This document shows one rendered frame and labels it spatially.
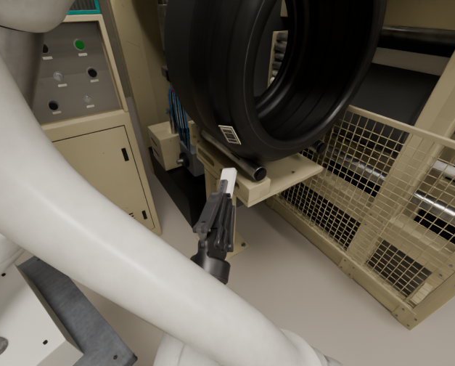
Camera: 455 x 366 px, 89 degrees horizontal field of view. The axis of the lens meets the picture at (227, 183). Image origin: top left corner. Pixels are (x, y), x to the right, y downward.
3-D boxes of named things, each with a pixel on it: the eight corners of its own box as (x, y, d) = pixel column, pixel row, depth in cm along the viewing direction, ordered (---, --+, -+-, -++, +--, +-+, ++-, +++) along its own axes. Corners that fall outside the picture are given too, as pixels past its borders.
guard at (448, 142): (268, 194, 153) (284, 83, 110) (270, 193, 154) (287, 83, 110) (413, 316, 95) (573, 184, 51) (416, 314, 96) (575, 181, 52)
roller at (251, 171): (206, 138, 95) (198, 133, 92) (212, 128, 94) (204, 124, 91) (261, 183, 72) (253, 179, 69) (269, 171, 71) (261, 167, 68)
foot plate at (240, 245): (195, 237, 163) (195, 235, 161) (227, 221, 174) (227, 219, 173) (215, 266, 145) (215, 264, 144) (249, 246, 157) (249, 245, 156)
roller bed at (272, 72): (265, 99, 122) (272, 31, 103) (286, 94, 128) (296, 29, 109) (293, 111, 109) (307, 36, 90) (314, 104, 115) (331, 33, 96)
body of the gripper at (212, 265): (175, 274, 39) (189, 223, 44) (200, 283, 46) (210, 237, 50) (213, 279, 36) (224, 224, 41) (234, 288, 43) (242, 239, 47)
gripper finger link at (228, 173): (218, 197, 50) (216, 195, 49) (223, 170, 53) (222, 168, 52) (230, 197, 48) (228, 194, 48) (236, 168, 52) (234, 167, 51)
